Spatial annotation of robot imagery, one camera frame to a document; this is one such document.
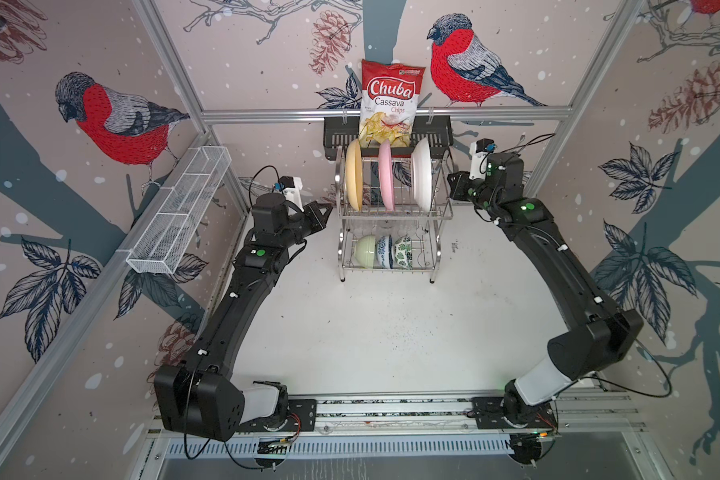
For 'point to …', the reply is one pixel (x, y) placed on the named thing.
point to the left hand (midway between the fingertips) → (332, 204)
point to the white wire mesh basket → (165, 239)
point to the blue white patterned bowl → (384, 251)
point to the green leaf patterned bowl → (403, 252)
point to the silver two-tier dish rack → (391, 212)
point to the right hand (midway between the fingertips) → (444, 179)
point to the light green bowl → (364, 251)
